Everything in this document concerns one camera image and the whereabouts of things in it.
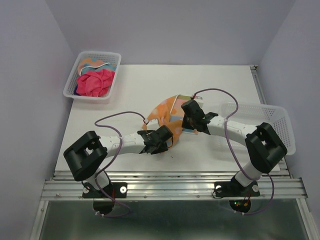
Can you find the purple towel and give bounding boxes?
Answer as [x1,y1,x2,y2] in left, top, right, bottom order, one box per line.
[73,85,79,96]

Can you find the aluminium mounting rail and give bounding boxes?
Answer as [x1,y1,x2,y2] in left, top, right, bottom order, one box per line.
[40,171,308,201]

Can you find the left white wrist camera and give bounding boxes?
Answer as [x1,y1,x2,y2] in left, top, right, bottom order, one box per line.
[142,119,160,130]

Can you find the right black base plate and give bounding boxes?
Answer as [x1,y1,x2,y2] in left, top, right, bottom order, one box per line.
[214,181,261,198]

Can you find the white basket at left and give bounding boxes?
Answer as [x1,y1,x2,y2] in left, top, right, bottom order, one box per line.
[63,50,122,103]

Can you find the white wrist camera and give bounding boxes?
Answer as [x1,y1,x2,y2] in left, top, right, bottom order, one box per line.
[191,96,204,108]
[142,119,160,130]

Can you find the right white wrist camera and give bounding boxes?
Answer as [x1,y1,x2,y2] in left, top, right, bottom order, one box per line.
[191,96,204,108]

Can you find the pink towel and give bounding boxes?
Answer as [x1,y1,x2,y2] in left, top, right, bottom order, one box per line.
[75,69,115,97]

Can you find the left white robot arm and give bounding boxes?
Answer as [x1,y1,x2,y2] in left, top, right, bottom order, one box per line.
[63,125,173,197]

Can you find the white basket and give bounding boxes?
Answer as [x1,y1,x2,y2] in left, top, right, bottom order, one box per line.
[63,50,122,103]
[230,102,296,156]

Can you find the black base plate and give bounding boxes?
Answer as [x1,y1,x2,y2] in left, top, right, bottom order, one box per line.
[82,182,128,199]
[214,181,261,198]

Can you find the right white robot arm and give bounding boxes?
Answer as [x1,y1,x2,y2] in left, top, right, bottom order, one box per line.
[181,99,288,198]

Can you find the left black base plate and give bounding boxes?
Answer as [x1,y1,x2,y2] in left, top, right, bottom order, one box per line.
[82,182,128,199]

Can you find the white basket at right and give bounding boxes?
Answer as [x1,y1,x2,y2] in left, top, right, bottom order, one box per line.
[230,102,296,156]

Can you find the blue orange patterned towel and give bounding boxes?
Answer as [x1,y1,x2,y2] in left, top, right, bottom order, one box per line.
[77,57,117,76]

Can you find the orange polka dot towel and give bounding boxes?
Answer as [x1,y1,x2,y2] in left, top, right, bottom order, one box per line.
[146,94,198,147]

